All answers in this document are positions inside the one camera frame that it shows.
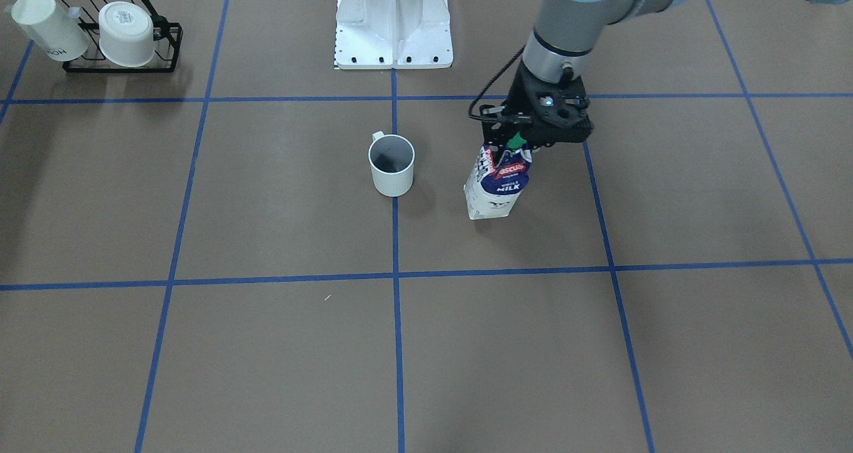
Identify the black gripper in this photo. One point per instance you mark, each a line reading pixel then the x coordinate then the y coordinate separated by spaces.
pixel 518 94

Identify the blue white milk carton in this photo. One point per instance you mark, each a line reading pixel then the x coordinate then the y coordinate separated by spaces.
pixel 498 177

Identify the white mug with handle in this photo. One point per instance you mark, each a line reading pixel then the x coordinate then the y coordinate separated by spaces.
pixel 392 159

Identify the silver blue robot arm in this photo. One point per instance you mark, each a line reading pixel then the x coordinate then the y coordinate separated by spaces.
pixel 565 33

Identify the white upside-down cup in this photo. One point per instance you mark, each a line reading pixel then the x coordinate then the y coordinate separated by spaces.
pixel 126 34

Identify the white cup with lettering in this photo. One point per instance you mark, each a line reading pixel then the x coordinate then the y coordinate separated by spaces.
pixel 51 29

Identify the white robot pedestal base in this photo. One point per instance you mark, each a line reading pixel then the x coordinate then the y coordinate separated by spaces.
pixel 392 34

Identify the black wire cup rack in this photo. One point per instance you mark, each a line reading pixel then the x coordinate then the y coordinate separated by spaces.
pixel 168 38

